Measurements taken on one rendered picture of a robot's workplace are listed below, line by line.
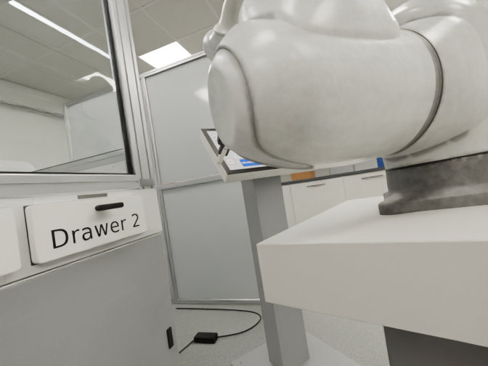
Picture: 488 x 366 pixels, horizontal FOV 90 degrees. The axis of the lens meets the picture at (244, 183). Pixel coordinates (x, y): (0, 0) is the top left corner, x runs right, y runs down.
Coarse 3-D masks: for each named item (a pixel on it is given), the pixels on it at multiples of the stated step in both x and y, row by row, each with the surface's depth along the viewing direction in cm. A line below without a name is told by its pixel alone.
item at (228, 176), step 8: (200, 136) 111; (208, 136) 108; (208, 144) 104; (208, 152) 105; (216, 152) 100; (224, 168) 94; (248, 168) 98; (256, 168) 100; (264, 168) 102; (272, 168) 103; (280, 168) 106; (224, 176) 95; (232, 176) 95; (240, 176) 97; (248, 176) 99; (256, 176) 102; (264, 176) 104
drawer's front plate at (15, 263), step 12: (0, 216) 40; (12, 216) 42; (0, 228) 40; (12, 228) 42; (0, 240) 40; (12, 240) 41; (0, 252) 40; (12, 252) 41; (0, 264) 39; (12, 264) 41; (0, 276) 39
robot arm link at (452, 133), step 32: (416, 0) 30; (448, 0) 28; (416, 32) 26; (448, 32) 26; (480, 32) 27; (448, 64) 25; (480, 64) 26; (448, 96) 25; (480, 96) 26; (448, 128) 27; (480, 128) 27; (384, 160) 37; (416, 160) 31
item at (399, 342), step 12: (396, 336) 31; (408, 336) 31; (420, 336) 30; (432, 336) 29; (396, 348) 32; (408, 348) 31; (420, 348) 30; (432, 348) 29; (444, 348) 28; (456, 348) 28; (468, 348) 27; (480, 348) 27; (396, 360) 32; (408, 360) 31; (420, 360) 30; (432, 360) 29; (444, 360) 29; (456, 360) 28; (468, 360) 27; (480, 360) 27
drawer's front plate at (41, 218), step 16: (32, 208) 45; (48, 208) 47; (64, 208) 50; (80, 208) 54; (128, 208) 66; (32, 224) 45; (48, 224) 47; (64, 224) 50; (80, 224) 53; (96, 224) 57; (128, 224) 65; (144, 224) 71; (32, 240) 45; (48, 240) 47; (64, 240) 49; (80, 240) 52; (96, 240) 56; (112, 240) 60; (32, 256) 45; (48, 256) 46
